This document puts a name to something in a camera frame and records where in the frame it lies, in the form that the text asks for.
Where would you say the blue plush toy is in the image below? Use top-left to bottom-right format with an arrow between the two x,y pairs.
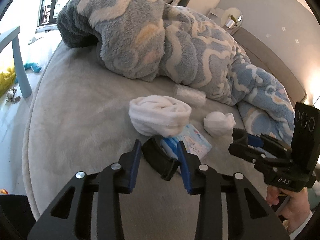
24,62 -> 42,74

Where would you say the small white sock ball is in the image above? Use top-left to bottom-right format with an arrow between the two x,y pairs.
203,111 -> 236,138

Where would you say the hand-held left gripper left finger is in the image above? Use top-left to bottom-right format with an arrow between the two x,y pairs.
27,139 -> 142,240

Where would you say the person's right forearm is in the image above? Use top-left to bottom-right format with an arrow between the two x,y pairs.
285,210 -> 317,240

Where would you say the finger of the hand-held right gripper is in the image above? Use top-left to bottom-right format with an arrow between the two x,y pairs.
247,134 -> 292,153
229,129 -> 293,167

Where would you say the glass balcony door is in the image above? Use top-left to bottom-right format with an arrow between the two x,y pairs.
37,0 -> 63,28

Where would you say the clear plastic wrap roll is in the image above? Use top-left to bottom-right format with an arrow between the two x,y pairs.
173,83 -> 207,107

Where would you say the blue patterned fleece blanket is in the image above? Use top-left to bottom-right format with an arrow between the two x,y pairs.
57,0 -> 297,143

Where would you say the blue tissue pack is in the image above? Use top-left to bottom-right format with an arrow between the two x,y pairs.
160,123 -> 213,161

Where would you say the grey padded headboard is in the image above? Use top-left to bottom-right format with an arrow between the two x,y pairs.
235,26 -> 308,103

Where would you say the person's right hand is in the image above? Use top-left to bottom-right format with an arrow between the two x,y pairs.
266,186 -> 313,233

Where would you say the small keychain toy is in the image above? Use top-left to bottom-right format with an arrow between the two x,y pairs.
6,87 -> 22,103

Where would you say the grey plush bed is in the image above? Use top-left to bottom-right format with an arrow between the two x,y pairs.
22,40 -> 308,240

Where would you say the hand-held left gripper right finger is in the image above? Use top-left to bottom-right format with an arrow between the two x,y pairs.
177,141 -> 290,240

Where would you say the white desk shelf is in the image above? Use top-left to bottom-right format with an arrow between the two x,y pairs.
209,7 -> 226,18

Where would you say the yellow plastic bag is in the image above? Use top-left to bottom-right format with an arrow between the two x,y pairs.
0,66 -> 17,98

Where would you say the large white sock roll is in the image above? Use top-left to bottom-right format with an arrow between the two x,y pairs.
129,95 -> 192,138

